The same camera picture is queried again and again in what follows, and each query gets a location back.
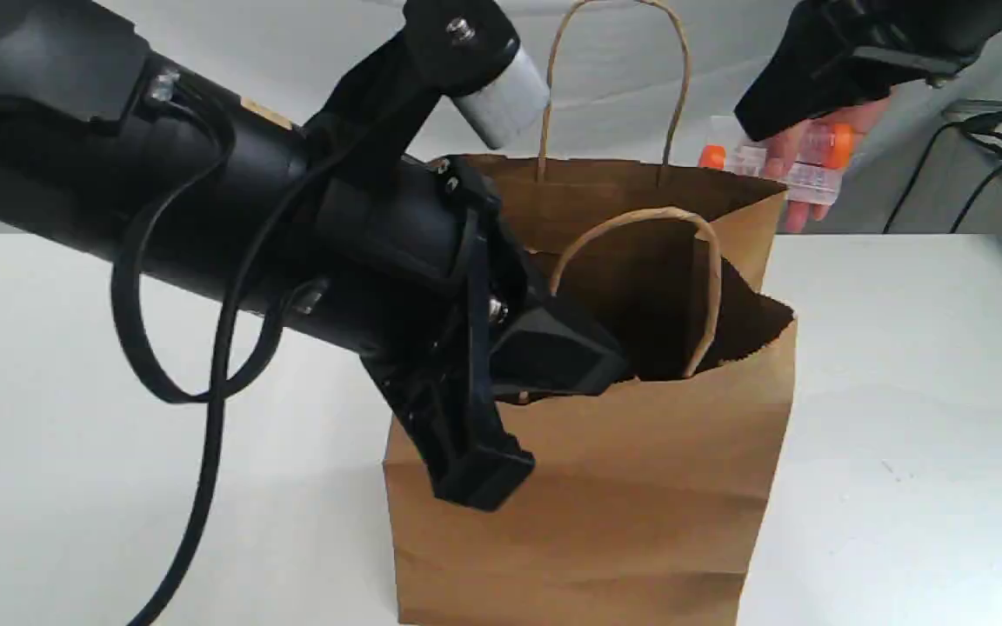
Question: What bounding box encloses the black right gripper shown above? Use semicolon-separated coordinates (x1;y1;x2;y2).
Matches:
734;1;979;140

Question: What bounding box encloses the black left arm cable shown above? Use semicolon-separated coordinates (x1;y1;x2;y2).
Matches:
110;87;337;626

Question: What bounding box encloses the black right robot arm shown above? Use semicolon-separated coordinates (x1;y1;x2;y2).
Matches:
734;1;1002;140

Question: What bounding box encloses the white draped backdrop cloth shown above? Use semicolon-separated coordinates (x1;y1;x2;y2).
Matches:
0;0;1002;236

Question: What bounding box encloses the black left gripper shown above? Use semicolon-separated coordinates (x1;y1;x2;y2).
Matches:
318;156;630;512

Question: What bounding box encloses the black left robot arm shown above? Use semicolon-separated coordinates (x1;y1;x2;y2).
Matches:
0;1;628;511

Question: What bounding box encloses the white cylinder wrist camera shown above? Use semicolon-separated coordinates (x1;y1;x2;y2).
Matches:
451;46;551;150

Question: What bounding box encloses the person's bare hand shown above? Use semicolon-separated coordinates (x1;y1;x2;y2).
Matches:
762;96;892;234

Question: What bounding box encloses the clear tube orange cap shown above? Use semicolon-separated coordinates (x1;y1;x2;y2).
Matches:
698;116;856;176
698;143;843;206

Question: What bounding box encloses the brown paper bag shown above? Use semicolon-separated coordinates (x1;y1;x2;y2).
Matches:
384;0;799;626

